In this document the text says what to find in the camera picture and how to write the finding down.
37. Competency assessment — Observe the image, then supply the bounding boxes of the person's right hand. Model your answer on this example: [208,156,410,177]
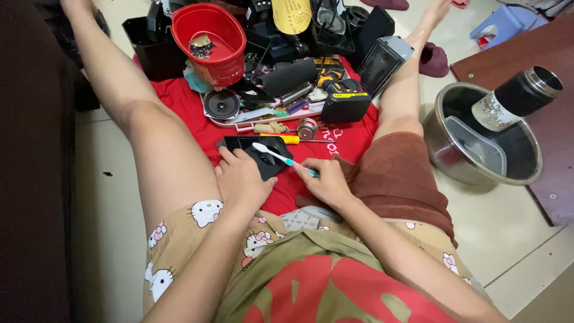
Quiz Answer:
[292,157,356,211]

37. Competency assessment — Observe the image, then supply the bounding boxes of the person's left hand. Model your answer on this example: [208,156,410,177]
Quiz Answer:
[214,146,279,212]

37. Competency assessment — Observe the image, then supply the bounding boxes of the black plastic device cover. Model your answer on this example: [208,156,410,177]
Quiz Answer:
[216,135,294,181]

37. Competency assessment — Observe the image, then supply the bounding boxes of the white teal toothbrush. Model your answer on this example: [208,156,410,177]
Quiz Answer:
[251,142,320,178]

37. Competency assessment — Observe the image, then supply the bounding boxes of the white grid pattern cloth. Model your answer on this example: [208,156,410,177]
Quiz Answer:
[280,206,344,233]

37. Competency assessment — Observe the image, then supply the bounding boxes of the pink plastic tray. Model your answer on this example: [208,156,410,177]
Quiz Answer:
[200,87,328,134]

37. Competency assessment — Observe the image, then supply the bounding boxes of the small round metal motor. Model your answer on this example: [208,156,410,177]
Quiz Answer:
[297,118,319,141]

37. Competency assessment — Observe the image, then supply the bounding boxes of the beige crumpled cloth piece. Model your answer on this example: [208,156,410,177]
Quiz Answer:
[253,121,292,135]

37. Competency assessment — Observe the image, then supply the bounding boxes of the brown towel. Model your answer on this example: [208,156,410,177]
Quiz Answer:
[296,131,459,249]

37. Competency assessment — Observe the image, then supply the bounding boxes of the black tool battery pack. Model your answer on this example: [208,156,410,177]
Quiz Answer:
[320,79,373,125]

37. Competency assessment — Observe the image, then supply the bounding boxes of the round black speaker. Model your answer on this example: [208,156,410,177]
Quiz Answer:
[203,88,241,120]

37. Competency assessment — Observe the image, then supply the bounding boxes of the red cloth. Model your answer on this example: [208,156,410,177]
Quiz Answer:
[134,54,380,217]

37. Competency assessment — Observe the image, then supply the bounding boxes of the tan cartoon print shorts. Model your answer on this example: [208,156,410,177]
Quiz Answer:
[143,199,491,317]

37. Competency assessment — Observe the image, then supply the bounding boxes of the person's left leg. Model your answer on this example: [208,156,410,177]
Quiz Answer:
[60,0,223,238]

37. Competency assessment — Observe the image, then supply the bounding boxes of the person's leg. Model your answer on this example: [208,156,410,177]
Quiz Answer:
[60,0,223,238]
[372,0,451,142]

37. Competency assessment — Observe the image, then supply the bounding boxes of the silver metal cylinder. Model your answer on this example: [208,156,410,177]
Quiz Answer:
[280,84,313,106]

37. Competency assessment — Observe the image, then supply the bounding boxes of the olive red print shirt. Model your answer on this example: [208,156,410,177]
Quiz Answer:
[214,229,459,323]

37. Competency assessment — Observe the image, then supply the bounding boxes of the white teal plastic bag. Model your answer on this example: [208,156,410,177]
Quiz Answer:
[183,60,211,94]

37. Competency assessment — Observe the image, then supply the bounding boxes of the person's right leg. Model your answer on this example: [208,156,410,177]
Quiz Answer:
[372,0,451,142]

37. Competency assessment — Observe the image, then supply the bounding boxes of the red plastic basket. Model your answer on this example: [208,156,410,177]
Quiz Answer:
[170,3,247,88]

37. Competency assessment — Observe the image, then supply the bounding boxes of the black foam cylinder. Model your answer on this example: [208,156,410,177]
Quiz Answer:
[258,58,319,97]

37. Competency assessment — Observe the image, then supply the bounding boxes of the yellow black power tool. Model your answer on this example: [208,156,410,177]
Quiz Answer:
[313,57,347,88]

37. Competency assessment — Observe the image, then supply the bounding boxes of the steel bowl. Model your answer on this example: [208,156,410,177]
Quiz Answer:
[423,82,544,187]

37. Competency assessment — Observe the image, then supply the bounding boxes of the grey black box lamp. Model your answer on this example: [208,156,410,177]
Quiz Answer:
[356,36,415,98]

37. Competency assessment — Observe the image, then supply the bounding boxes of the small metal scrap parts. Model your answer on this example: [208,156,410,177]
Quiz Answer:
[188,35,215,60]

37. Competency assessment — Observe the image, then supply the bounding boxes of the black plastic bin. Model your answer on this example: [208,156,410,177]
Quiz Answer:
[122,17,187,82]

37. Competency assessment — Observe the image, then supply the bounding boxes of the clear plastic scoop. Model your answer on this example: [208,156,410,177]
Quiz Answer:
[445,116,507,177]

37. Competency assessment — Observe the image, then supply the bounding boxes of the heap of black electronics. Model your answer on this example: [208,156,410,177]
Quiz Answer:
[244,0,395,68]

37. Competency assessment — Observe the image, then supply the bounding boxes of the maroon slipper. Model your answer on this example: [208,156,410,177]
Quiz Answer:
[359,0,410,11]
[418,42,450,79]

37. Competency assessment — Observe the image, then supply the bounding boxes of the yellow oval card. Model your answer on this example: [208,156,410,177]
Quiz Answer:
[271,0,313,36]

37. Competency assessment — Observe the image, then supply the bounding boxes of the black machine part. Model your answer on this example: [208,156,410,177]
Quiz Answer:
[146,0,189,44]

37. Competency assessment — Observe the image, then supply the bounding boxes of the black steel thermos flask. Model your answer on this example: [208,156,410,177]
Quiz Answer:
[471,66,564,132]

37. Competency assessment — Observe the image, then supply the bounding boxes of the dark sofa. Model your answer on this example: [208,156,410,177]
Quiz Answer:
[0,0,101,323]

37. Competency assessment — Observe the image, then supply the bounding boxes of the brown wooden board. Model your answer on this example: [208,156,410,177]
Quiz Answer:
[450,13,574,227]

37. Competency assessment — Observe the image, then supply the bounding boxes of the blue plastic stool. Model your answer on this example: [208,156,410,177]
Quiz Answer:
[469,4,550,51]

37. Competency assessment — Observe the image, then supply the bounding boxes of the yellow handled screwdriver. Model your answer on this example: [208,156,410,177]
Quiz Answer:
[259,133,337,145]

